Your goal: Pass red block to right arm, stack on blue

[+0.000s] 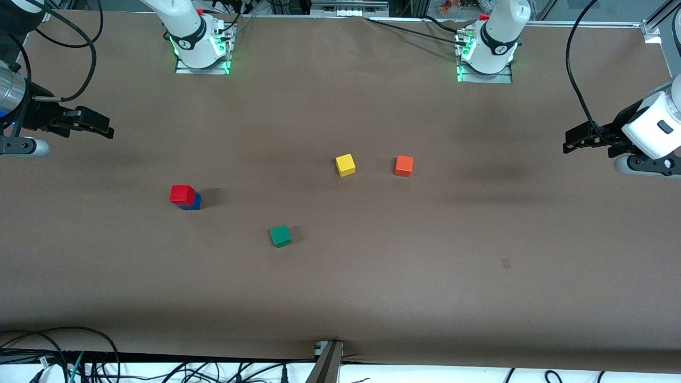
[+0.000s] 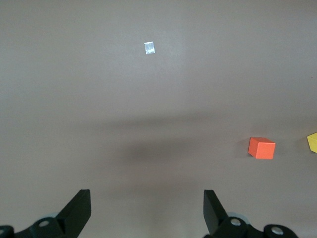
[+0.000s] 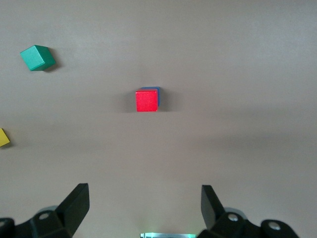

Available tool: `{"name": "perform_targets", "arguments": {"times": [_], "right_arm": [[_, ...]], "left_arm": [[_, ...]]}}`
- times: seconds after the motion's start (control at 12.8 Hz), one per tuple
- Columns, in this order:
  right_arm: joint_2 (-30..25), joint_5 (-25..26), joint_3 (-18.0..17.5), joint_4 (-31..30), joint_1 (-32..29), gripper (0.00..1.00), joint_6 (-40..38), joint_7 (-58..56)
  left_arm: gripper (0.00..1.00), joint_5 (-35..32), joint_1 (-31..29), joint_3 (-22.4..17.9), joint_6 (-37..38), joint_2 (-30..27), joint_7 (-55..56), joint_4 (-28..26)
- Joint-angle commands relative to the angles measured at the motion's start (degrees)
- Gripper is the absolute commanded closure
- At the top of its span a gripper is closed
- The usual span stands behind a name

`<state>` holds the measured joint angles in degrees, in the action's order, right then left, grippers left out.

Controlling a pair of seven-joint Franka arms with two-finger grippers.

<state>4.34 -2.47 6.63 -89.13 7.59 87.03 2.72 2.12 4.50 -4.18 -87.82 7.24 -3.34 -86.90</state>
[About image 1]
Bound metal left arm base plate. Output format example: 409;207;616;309
456;29;514;84

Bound black base cable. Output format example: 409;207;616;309
364;18;461;43
421;15;462;34

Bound silver table edge rail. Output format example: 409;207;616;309
519;20;644;28

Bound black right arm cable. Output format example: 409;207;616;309
0;0;103;103

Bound aluminium frame corner strut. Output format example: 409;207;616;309
641;0;681;44

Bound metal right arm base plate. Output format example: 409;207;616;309
175;24;235;75

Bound red cube block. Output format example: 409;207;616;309
170;184;196;206

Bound yellow cube block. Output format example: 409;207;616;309
335;153;356;178

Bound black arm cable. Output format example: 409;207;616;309
0;0;103;103
566;0;612;141

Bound green cube block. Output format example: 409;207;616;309
269;224;293;248

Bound brown paper table cover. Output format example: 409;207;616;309
0;11;681;373

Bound black looping cable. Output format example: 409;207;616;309
0;326;121;383

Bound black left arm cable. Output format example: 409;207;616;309
566;0;612;141

